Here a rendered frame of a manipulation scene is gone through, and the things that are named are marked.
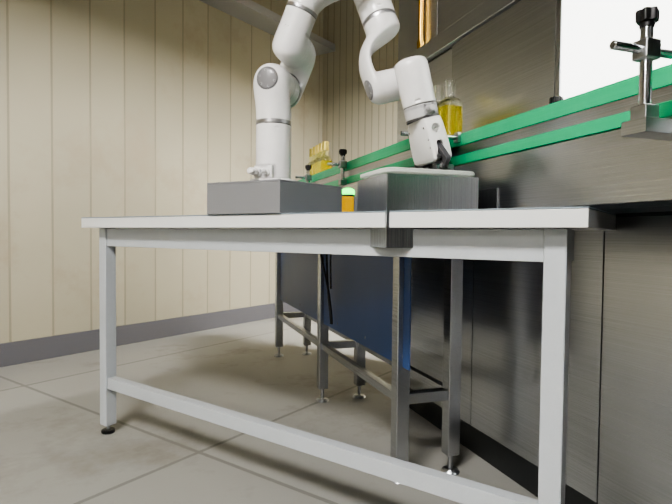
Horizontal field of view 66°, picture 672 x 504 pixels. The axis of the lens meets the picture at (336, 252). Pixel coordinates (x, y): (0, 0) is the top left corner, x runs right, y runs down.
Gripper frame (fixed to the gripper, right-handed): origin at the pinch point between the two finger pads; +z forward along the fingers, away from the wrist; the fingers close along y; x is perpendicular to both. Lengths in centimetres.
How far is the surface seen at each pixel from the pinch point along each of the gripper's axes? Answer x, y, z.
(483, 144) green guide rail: -16.4, 2.6, -6.6
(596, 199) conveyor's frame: -10.1, -34.2, 7.7
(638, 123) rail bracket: -2, -52, -4
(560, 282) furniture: -1.9, -31.2, 20.7
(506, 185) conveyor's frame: -11.4, -9.4, 3.4
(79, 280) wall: 110, 227, 12
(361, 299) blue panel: 4, 57, 33
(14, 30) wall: 102, 208, -123
